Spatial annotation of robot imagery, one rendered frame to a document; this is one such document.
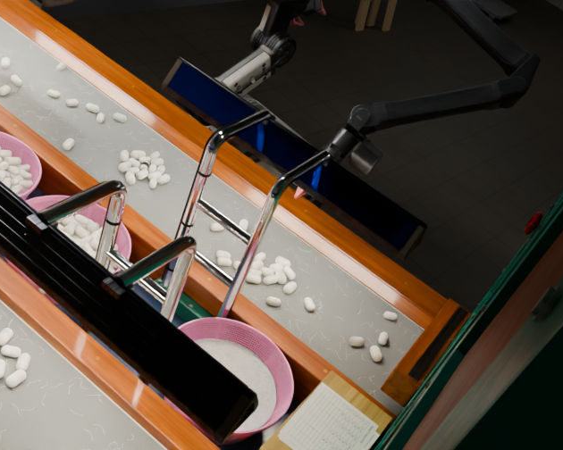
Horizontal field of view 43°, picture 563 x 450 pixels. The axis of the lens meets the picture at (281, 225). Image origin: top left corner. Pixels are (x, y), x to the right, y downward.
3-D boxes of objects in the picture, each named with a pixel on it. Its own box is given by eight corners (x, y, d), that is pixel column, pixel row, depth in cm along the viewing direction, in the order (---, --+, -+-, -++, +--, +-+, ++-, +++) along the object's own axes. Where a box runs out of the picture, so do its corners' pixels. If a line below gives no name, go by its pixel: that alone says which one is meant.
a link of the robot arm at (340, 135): (339, 129, 175) (342, 120, 170) (361, 146, 175) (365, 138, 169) (322, 149, 174) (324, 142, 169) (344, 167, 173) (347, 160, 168)
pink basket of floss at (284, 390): (148, 339, 146) (158, 309, 140) (270, 354, 154) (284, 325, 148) (146, 456, 126) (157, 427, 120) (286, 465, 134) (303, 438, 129)
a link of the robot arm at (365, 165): (356, 117, 178) (361, 104, 170) (392, 145, 177) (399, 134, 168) (326, 152, 176) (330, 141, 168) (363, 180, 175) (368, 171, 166)
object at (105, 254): (77, 341, 140) (120, 164, 113) (150, 405, 134) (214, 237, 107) (-5, 395, 125) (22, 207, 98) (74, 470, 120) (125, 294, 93)
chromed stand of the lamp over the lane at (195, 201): (204, 256, 170) (261, 102, 143) (268, 307, 164) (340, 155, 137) (149, 293, 155) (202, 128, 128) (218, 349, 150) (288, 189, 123)
